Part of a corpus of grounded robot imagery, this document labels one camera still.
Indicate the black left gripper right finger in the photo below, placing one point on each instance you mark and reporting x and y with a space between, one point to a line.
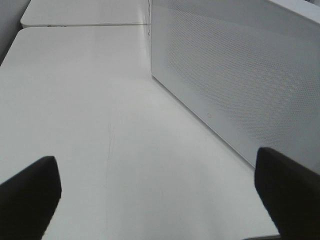
290 193

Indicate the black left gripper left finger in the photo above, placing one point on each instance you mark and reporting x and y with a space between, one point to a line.
28 200

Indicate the white microwave oven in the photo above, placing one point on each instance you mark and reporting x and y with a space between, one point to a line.
283 16

